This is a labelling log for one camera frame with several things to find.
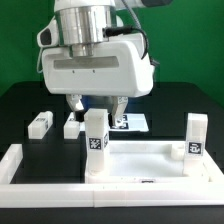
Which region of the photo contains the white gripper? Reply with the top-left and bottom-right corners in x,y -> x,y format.
42,33 -> 154,127

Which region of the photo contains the white desk tabletop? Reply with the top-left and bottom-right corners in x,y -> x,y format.
85,141 -> 224,184

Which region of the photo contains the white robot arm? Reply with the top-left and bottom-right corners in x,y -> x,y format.
37,0 -> 173,127

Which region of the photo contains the marker tag sheet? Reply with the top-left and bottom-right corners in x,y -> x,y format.
109,113 -> 149,132

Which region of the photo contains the white cable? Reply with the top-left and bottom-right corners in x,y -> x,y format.
36,46 -> 45,75

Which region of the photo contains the white U-shaped obstacle frame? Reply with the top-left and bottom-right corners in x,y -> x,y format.
0,144 -> 224,208

